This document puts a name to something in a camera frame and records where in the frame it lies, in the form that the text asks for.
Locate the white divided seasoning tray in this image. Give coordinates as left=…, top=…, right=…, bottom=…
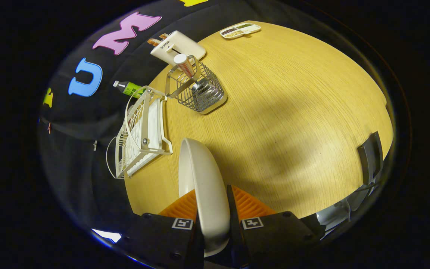
left=219, top=22, right=261, bottom=40

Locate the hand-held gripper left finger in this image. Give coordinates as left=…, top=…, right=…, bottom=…
left=120, top=189, right=205, bottom=269

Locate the green label plastic bottle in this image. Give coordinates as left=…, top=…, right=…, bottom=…
left=113, top=80, right=145, bottom=99

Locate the black table clamp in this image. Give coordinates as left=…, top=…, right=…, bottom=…
left=358, top=131, right=384, bottom=186

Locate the white wire dish rack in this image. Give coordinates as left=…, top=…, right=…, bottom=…
left=106, top=86, right=173, bottom=180

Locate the cream ceramic plate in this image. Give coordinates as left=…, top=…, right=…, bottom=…
left=178, top=137, right=231, bottom=257

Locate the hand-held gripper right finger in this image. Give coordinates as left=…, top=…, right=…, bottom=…
left=226, top=185, right=319, bottom=269

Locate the white toaster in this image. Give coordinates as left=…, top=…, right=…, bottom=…
left=150, top=31, right=206, bottom=66

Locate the silver wire basket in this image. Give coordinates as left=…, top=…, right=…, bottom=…
left=165, top=56, right=228, bottom=115

